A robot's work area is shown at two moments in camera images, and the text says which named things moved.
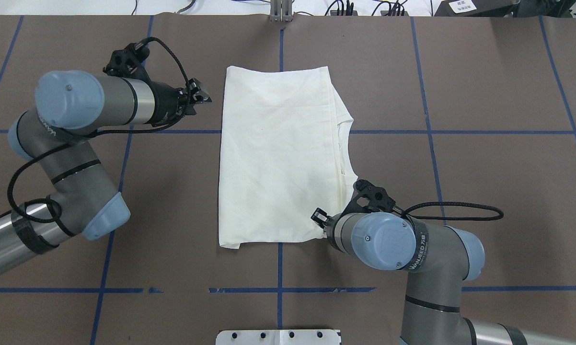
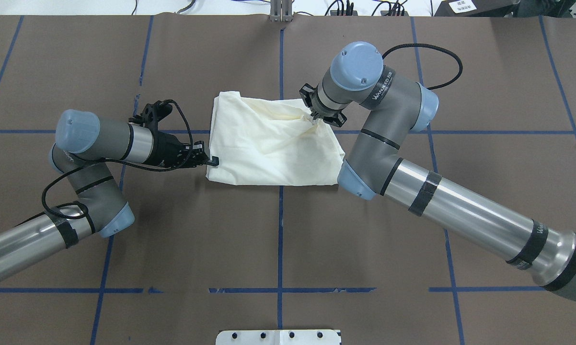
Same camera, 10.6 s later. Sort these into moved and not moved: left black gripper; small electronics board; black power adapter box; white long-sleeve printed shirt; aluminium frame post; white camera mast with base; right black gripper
Moved: white long-sleeve printed shirt; left black gripper; right black gripper
Not moved: small electronics board; black power adapter box; white camera mast with base; aluminium frame post
